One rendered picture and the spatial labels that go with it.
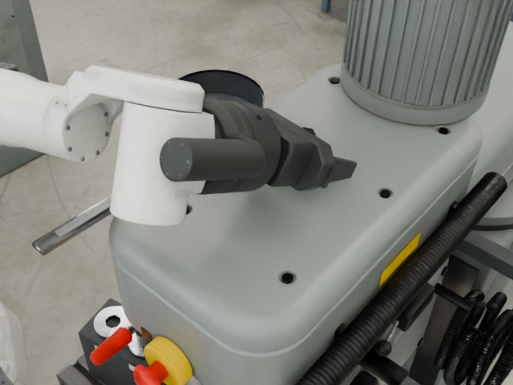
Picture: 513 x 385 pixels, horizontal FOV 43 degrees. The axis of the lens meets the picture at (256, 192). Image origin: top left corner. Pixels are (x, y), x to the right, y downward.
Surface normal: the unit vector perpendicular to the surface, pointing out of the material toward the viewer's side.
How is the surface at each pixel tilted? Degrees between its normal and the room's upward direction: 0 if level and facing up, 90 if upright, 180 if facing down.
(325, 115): 0
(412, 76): 90
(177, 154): 60
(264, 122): 41
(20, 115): 55
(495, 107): 0
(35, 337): 0
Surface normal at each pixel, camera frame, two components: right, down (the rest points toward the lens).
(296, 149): 0.80, 0.07
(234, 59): 0.02, -0.73
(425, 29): -0.26, 0.65
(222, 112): -0.04, -0.47
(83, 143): 0.87, 0.24
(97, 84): -0.46, 0.08
